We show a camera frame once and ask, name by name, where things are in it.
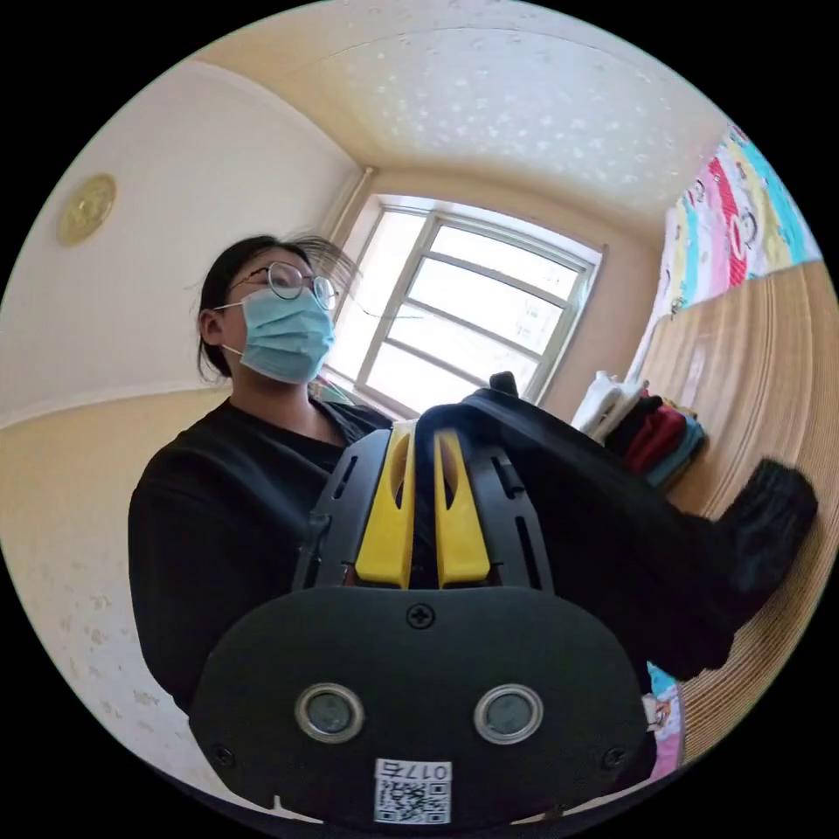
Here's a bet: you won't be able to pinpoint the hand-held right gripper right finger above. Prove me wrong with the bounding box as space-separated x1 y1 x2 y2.
432 429 491 590

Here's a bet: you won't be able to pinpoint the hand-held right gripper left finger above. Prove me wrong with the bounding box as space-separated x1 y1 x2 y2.
354 420 418 588

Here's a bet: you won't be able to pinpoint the black pants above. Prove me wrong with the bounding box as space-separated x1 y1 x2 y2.
415 371 820 683

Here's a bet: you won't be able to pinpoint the person's body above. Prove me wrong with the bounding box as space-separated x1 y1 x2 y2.
128 234 420 716

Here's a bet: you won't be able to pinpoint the pile of clothes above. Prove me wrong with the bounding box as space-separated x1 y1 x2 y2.
571 370 708 489

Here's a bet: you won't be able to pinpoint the window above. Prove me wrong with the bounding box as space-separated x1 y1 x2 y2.
321 193 606 420

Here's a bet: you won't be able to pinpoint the round gold wall clock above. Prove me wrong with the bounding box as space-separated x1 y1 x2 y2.
56 172 119 248

